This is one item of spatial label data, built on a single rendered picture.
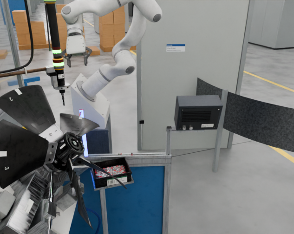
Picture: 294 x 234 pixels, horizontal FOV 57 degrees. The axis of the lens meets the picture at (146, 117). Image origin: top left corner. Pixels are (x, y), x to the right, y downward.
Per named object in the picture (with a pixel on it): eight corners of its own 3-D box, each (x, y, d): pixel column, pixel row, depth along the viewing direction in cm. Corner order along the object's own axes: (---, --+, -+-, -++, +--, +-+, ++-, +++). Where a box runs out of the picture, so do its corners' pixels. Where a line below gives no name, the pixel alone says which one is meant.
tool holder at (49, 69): (52, 92, 111) (48, 68, 107) (46, 87, 116) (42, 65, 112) (72, 87, 116) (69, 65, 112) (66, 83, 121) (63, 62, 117)
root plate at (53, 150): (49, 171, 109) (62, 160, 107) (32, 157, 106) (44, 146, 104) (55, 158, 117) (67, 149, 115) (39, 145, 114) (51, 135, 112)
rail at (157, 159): (32, 169, 174) (30, 159, 171) (34, 165, 178) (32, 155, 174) (171, 165, 178) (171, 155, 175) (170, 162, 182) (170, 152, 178)
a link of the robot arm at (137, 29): (115, 69, 182) (107, 54, 190) (129, 70, 189) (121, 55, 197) (147, 1, 151) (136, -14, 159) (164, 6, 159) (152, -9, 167)
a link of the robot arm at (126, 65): (107, 72, 197) (131, 51, 191) (116, 90, 188) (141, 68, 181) (96, 65, 187) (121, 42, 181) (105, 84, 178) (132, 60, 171)
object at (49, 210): (51, 221, 100) (43, 217, 98) (52, 207, 105) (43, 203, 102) (56, 217, 99) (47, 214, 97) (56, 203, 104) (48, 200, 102)
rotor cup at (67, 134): (64, 178, 117) (85, 161, 114) (38, 157, 111) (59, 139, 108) (71, 159, 130) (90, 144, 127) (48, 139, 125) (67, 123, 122)
